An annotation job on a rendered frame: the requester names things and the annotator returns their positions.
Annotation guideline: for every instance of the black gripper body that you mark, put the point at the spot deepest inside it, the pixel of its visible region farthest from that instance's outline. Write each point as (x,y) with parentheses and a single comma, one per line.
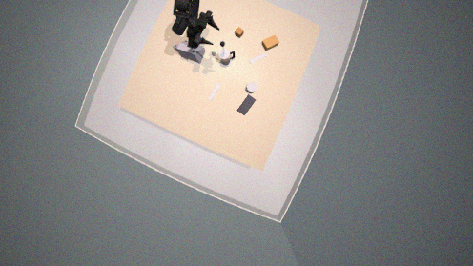
(197,38)

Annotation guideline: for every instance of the small brown cube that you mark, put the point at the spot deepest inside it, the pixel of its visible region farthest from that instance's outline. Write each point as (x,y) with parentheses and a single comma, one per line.
(239,32)

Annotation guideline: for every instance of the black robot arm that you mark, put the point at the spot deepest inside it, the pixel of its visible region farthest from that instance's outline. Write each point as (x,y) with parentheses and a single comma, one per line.
(187,9)

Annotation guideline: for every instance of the grey cylinder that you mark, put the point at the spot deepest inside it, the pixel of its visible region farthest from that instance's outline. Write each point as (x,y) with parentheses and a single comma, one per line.
(251,87)

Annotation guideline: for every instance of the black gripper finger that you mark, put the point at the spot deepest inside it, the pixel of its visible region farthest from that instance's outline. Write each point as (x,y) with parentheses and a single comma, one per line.
(213,24)
(204,41)

